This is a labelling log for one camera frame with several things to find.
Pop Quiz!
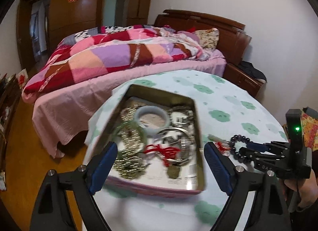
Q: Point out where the dark purple bead bracelet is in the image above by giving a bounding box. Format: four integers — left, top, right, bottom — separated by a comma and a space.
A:
228, 134, 253, 164

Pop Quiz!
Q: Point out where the gold bead necklace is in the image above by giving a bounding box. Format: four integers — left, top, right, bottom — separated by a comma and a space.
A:
112, 126, 147, 180

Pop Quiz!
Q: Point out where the silver bangle bracelet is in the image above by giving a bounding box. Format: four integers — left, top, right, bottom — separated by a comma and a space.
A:
155, 127, 197, 165

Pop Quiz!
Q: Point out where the green jade bangle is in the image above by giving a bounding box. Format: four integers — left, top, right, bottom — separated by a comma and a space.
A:
111, 121, 147, 155

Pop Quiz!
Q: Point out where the pink metal tin box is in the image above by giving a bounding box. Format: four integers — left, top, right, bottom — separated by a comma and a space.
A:
83, 84, 207, 198

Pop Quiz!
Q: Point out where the red cord bagua charm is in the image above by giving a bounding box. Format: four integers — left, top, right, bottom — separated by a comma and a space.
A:
143, 144, 181, 179

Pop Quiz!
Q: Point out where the person's right hand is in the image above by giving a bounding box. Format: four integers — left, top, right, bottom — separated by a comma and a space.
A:
279, 170, 317, 210

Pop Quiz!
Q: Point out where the colourful floral chair cushion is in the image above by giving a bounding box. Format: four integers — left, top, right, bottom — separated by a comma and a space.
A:
283, 106, 318, 152

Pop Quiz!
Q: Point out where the white green cloud tablecloth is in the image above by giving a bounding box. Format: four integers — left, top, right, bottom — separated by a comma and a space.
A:
84, 70, 286, 230

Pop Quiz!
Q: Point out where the metal watch band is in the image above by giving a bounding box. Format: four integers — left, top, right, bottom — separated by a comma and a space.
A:
179, 128, 196, 162

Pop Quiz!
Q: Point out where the pink bed sheet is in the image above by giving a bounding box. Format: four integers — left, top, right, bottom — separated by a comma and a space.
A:
21, 50, 226, 158

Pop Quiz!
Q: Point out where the wooden nightstand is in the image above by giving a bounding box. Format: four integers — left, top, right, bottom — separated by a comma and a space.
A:
223, 63, 263, 98

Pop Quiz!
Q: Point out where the black clothing on nightstand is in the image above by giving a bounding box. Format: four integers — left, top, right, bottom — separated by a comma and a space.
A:
238, 60, 267, 83

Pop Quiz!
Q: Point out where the pale blue jade bangle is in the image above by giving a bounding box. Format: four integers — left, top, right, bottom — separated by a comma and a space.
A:
133, 106, 170, 136

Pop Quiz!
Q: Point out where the wooden bed headboard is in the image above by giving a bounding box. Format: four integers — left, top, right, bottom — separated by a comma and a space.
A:
154, 9, 251, 65

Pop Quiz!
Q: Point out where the floral pillow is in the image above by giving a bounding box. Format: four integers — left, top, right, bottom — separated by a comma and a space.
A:
194, 28, 219, 50

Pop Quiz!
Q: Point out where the cluttered wooden side cabinet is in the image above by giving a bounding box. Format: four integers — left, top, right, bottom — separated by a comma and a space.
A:
1, 74, 20, 191

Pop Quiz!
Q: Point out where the patchwork pink quilt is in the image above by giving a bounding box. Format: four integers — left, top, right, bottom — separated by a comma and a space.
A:
22, 25, 209, 101

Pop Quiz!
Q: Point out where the brown wooden wardrobe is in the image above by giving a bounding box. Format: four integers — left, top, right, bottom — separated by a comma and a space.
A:
17, 0, 151, 71

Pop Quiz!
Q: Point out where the green-grey bead bracelet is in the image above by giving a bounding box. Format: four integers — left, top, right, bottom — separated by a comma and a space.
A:
167, 105, 195, 127

